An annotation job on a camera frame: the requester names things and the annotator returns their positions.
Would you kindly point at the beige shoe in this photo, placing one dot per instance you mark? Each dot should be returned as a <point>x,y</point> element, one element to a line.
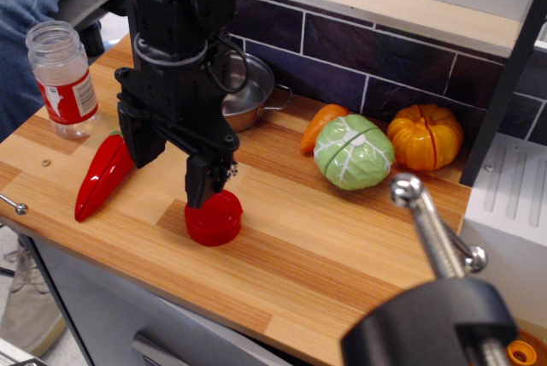
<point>31,318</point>

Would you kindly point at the red toy chili pepper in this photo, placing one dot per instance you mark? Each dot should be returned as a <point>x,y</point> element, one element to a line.
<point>109,167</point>

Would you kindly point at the white sink drainer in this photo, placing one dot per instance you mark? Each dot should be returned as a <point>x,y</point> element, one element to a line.
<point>509,193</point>

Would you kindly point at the red plastic cap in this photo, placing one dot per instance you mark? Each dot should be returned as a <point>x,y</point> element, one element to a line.
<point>217,222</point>

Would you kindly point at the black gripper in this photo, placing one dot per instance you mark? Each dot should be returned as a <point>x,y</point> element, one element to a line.
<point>171,98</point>

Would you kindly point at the wooden shelf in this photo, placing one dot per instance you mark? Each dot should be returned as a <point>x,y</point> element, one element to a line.
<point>444,22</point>

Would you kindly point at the orange clamp pad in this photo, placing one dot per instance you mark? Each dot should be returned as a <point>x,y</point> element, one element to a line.
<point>521,353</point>

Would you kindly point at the silver drawer handle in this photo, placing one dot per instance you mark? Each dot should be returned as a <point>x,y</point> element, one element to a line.
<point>147,352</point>

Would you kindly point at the blue jeans leg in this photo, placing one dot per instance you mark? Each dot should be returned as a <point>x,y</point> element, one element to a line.
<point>20,96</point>

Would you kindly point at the green toy cabbage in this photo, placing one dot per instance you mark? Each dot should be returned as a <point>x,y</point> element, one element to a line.
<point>353,153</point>

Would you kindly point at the black metal clamp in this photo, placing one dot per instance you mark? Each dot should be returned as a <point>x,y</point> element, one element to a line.
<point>452,320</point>

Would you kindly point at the clear plastic spice container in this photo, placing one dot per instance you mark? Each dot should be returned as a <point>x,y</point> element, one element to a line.
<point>60,66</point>

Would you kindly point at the small metal knob rod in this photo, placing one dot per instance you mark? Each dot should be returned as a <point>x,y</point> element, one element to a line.
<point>19,208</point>

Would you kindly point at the orange toy carrot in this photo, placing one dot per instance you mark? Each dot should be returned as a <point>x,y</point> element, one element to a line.
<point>322,117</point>

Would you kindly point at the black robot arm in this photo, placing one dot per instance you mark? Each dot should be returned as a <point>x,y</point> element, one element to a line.
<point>180,25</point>

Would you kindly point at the small steel pot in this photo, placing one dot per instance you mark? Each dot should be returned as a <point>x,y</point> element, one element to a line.
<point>244,108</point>

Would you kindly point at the orange toy pumpkin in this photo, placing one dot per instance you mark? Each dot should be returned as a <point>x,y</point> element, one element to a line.
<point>425,137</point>

